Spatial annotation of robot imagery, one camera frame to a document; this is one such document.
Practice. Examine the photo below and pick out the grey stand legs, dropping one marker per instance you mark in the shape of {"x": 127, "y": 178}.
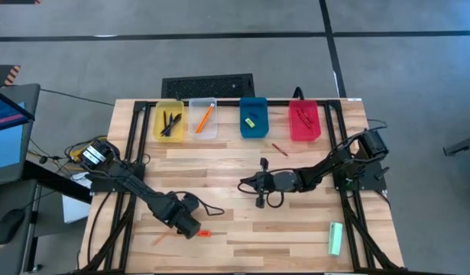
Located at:
{"x": 464, "y": 144}

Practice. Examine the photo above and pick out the red plastic bin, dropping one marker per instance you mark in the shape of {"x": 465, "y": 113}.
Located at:
{"x": 305, "y": 133}

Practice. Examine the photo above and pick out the black orange-striped floor mat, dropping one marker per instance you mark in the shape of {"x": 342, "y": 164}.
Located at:
{"x": 1, "y": 74}
{"x": 13, "y": 1}

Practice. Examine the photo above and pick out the blue pen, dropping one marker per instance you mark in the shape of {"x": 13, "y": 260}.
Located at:
{"x": 169, "y": 124}

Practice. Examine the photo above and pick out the black computer mouse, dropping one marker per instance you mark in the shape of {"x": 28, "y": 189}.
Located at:
{"x": 7, "y": 226}

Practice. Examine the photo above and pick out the yellow plastic bin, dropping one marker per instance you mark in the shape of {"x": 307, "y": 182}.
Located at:
{"x": 158, "y": 131}

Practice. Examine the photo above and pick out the dark operator desk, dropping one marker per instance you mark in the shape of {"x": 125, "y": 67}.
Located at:
{"x": 13, "y": 263}

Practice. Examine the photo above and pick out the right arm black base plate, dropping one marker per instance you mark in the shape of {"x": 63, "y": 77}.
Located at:
{"x": 374, "y": 183}

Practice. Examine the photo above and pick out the clear plastic bin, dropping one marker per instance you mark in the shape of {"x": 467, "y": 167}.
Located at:
{"x": 194, "y": 130}

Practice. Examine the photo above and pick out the black floor tape strip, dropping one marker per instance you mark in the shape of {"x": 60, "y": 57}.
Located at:
{"x": 331, "y": 46}
{"x": 181, "y": 36}

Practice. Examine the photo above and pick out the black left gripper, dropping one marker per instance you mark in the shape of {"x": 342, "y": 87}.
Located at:
{"x": 183, "y": 219}

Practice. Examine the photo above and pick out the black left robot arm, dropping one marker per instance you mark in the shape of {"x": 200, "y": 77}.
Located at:
{"x": 141, "y": 188}

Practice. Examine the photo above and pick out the red eraser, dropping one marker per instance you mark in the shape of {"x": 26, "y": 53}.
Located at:
{"x": 206, "y": 233}

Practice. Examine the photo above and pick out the monitor with blue screen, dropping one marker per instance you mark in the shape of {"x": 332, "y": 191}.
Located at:
{"x": 5, "y": 145}

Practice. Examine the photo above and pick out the black aluminium rig frame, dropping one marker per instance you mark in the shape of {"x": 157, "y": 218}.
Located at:
{"x": 231, "y": 102}

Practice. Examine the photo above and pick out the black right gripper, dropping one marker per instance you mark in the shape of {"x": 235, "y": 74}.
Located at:
{"x": 266, "y": 182}

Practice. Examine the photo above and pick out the large green eraser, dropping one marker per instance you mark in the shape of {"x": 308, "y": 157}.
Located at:
{"x": 336, "y": 238}

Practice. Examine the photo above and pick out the black diagonal desk bar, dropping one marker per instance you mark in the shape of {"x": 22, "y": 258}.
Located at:
{"x": 59, "y": 183}

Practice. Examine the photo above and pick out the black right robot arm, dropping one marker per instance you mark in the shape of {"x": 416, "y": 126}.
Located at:
{"x": 322, "y": 168}

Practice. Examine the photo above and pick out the blue plastic bin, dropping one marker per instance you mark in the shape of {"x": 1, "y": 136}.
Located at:
{"x": 257, "y": 131}

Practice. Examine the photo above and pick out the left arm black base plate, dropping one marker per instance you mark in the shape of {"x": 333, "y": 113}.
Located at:
{"x": 101, "y": 186}

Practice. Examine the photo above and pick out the white box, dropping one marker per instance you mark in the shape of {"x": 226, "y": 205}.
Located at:
{"x": 76, "y": 210}

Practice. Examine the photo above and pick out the black perforated floor mat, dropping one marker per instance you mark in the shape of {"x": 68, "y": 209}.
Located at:
{"x": 208, "y": 86}

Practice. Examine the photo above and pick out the yellow eraser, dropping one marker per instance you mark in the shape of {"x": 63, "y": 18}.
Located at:
{"x": 250, "y": 122}

